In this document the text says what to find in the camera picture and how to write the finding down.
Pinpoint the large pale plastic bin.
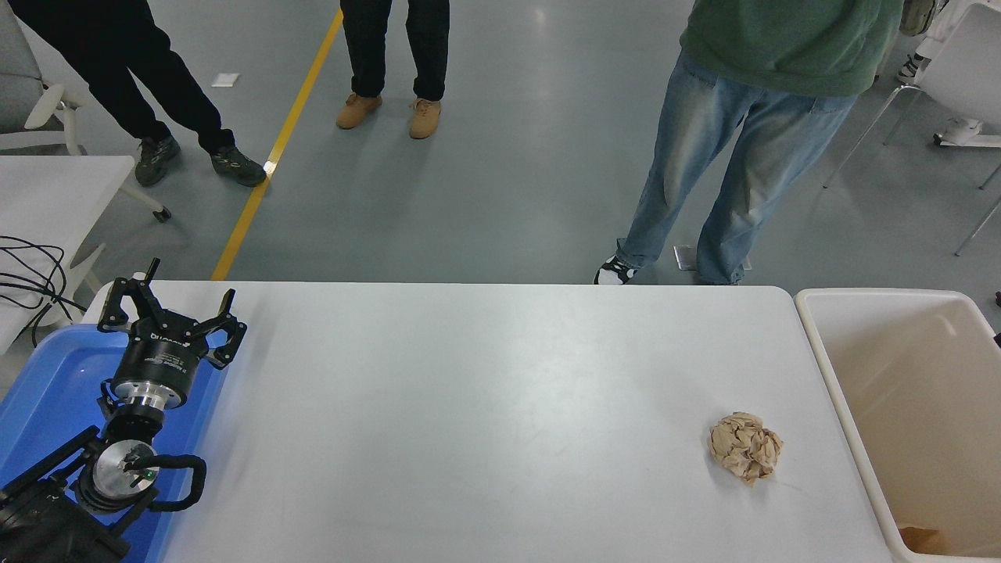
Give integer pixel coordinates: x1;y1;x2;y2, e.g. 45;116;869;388
794;288;1001;563

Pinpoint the black cable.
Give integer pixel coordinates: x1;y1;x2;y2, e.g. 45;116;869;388
0;236;88;349

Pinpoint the blue plastic tray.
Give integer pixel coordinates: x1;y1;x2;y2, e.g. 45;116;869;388
0;325;231;563

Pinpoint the white chair base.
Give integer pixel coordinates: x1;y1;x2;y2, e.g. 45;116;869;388
933;117;1001;149

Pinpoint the white side table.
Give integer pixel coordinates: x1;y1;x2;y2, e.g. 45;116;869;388
0;155;171;353

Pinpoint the crumpled tan paper ball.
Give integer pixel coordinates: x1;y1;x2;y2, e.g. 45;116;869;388
708;412;784;487

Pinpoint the grey white office chair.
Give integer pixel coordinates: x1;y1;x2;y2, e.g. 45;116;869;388
0;0;87;156

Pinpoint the white chair with metal legs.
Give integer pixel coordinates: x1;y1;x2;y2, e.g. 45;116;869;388
823;4;1001;257

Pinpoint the beige garment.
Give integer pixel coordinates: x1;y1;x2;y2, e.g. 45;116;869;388
899;0;949;38

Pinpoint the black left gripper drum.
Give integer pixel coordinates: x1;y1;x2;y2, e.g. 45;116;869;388
113;328;206;392

